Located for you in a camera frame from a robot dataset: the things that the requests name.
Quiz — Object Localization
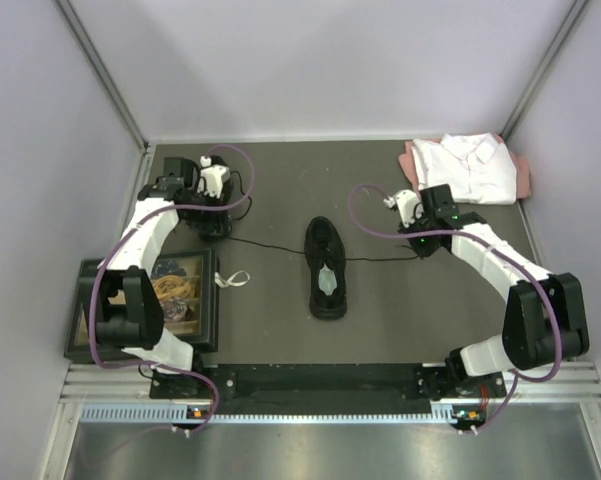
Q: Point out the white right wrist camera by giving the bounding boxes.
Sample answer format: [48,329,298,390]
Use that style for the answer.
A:
[383,189,424,227]

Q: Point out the white folded shirt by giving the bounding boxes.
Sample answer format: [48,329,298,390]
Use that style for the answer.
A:
[410,132,519,205]

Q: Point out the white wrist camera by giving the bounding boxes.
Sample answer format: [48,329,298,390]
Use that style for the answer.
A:
[383,189,424,227]
[197,155,230,199]

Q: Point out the white slotted cable duct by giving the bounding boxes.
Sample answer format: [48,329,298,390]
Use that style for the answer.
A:
[81,404,484,425]

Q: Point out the black framed compartment box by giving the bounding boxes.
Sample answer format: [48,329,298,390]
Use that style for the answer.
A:
[64,248,220,364]

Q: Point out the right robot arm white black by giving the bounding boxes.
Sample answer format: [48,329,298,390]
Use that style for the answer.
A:
[384,184,590,396]

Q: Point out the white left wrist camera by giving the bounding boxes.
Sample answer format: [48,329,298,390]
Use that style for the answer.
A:
[197,155,230,199]

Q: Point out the pink folded cloth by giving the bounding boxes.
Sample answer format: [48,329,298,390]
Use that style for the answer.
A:
[397,139,533,204]

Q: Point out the black shoe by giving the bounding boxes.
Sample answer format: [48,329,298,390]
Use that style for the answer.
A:
[304,216,347,321]
[188,168,252,241]

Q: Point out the black base plate strip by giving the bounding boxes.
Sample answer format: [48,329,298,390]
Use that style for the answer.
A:
[148,362,507,415]

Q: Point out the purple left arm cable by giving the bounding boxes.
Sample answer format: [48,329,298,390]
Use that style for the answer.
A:
[88,144,256,435]

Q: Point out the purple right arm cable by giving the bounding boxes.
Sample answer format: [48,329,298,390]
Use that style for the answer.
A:
[348,184,567,434]

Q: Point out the white ribbon loop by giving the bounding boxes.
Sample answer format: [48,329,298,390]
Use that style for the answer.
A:
[214,270,251,289]

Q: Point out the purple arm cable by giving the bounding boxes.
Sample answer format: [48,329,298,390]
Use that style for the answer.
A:
[348,184,567,434]
[88,144,256,435]

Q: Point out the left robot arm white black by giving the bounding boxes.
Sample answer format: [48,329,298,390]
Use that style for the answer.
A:
[86,154,233,397]

